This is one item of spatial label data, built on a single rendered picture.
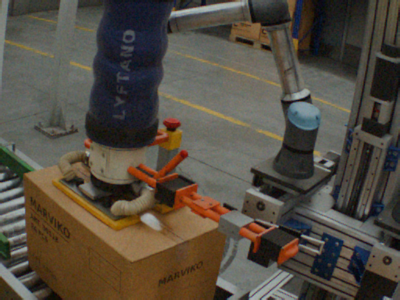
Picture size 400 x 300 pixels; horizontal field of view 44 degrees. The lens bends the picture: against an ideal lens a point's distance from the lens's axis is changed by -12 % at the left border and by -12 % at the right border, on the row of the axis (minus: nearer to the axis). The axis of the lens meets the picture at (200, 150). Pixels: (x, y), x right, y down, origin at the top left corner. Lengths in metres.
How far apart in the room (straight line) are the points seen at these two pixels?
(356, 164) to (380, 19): 0.52
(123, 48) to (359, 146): 0.87
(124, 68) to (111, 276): 0.59
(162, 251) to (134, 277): 0.11
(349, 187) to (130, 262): 0.85
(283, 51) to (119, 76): 0.65
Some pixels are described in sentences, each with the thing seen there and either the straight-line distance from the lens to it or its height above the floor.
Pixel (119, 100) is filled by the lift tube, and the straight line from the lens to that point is 1.52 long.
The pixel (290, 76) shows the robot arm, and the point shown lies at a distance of 1.91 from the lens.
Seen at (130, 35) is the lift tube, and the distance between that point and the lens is 1.47.
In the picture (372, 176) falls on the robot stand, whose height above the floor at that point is 1.11.
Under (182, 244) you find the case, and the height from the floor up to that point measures 0.94.
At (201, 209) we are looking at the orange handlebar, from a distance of 1.45.
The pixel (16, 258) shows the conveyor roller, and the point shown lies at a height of 0.53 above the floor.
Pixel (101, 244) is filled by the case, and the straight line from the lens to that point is 1.53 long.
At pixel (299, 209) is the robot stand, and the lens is 1.87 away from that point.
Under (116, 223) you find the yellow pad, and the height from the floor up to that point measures 0.97.
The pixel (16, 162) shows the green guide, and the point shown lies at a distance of 2.69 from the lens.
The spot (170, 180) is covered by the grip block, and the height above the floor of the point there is 1.10.
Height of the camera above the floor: 1.77
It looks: 22 degrees down
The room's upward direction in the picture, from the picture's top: 9 degrees clockwise
